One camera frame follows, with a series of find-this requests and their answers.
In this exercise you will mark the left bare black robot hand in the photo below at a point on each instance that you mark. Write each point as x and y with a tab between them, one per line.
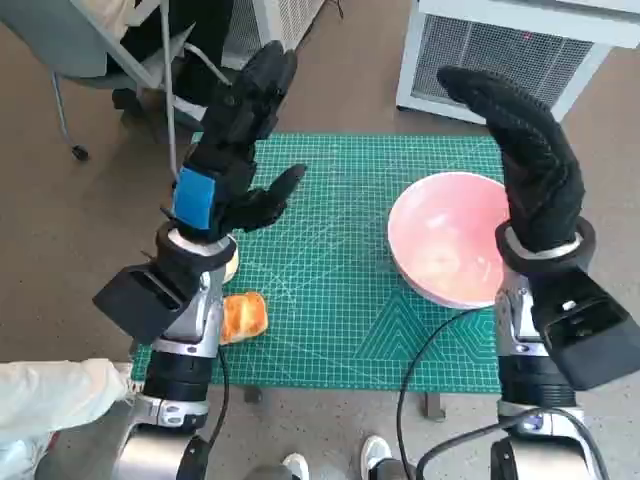
235	125

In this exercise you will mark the right black gloved robot hand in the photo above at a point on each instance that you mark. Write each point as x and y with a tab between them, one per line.
540	165

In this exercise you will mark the pink bowl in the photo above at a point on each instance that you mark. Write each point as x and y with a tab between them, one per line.
440	240

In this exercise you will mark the round toy bread bun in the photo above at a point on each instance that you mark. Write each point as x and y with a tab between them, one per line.
232	267

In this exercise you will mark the long striped toy bread loaf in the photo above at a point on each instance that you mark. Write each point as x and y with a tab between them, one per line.
245	317

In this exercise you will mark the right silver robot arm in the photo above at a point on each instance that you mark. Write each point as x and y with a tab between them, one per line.
530	370

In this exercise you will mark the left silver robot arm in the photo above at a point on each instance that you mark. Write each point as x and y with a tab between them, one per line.
175	375

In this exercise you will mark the small white mesh cabinet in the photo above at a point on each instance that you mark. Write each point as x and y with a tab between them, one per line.
295	20

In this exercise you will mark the large white mesh cabinet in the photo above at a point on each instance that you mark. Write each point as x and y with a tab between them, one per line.
500	50

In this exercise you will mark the green cutting mat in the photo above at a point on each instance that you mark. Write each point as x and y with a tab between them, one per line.
325	250

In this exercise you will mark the grey office chair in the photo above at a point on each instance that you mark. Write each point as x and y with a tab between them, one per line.
50	40

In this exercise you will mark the white bag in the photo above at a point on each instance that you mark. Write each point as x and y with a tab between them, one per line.
50	390

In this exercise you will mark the white shoe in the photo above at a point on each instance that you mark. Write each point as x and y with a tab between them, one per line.
376	450
296	465

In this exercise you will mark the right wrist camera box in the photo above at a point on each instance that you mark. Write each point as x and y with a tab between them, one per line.
590	340

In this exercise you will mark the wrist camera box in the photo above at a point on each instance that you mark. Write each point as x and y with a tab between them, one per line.
590	340
135	305

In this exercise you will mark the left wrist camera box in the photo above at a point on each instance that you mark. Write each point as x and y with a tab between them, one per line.
135	305

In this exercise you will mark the grey table leg bracket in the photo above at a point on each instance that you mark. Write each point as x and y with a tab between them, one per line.
434	407
252	395

